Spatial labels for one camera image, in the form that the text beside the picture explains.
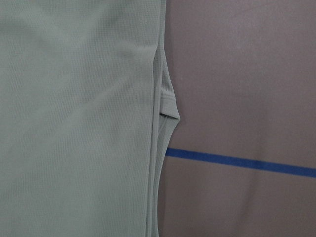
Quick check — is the olive green long-sleeve shirt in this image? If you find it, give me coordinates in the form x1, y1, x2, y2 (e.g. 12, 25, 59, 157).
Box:
0, 0, 180, 237

